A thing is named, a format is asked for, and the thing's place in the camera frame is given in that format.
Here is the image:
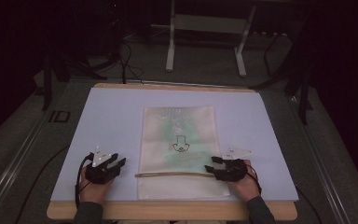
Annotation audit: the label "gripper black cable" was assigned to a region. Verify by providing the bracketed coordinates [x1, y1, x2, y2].
[13, 144, 95, 224]
[245, 162, 324, 224]

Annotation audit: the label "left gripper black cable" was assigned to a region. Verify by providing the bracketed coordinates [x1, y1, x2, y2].
[13, 144, 95, 224]

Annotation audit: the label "white metal stand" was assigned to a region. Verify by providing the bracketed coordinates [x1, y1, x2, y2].
[165, 0, 258, 77]

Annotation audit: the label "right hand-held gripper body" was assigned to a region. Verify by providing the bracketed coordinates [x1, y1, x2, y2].
[213, 147, 254, 183]

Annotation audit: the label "aluminium floor rail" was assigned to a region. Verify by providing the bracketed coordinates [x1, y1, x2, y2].
[0, 106, 55, 224]
[290, 94, 353, 224]

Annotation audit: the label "light blue table mat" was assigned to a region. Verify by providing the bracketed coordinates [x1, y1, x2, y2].
[49, 87, 299, 203]

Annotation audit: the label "black floor cables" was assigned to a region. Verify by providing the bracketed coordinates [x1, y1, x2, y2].
[116, 38, 145, 86]

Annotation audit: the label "white mesh zipper bag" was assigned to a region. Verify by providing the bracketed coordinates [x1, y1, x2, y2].
[134, 106, 231, 201]

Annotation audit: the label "person's right hand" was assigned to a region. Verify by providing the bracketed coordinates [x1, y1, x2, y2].
[227, 160, 261, 203]

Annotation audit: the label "black tripod stand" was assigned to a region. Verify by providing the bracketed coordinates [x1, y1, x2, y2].
[40, 50, 108, 112]
[249, 29, 314, 126]

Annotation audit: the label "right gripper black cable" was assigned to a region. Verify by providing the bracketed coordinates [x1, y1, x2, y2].
[245, 162, 324, 224]

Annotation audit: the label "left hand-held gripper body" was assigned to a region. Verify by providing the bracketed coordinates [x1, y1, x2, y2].
[84, 146, 119, 185]

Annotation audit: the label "person's left hand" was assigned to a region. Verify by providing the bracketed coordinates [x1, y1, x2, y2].
[78, 174, 115, 204]

